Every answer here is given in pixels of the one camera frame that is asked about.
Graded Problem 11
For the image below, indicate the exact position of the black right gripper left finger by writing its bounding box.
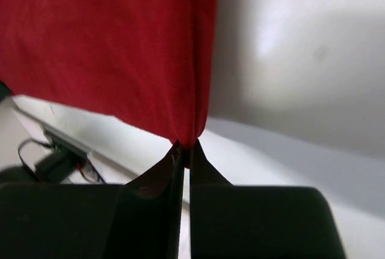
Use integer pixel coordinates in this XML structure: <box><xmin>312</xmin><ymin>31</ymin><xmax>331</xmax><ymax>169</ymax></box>
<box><xmin>1</xmin><ymin>145</ymin><xmax>183</xmax><ymax>258</ymax></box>

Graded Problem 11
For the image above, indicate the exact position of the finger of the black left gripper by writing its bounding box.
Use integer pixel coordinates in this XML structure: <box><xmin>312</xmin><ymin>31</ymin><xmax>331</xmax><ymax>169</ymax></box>
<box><xmin>0</xmin><ymin>81</ymin><xmax>13</xmax><ymax>101</ymax></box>

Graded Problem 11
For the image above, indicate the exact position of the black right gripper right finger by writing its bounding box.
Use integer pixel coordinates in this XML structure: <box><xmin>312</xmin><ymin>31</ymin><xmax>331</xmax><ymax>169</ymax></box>
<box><xmin>189</xmin><ymin>143</ymin><xmax>346</xmax><ymax>258</ymax></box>

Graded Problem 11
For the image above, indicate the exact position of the dark red t shirt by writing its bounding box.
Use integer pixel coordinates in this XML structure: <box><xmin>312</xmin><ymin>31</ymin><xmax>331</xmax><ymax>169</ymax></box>
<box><xmin>1</xmin><ymin>0</ymin><xmax>217</xmax><ymax>148</ymax></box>

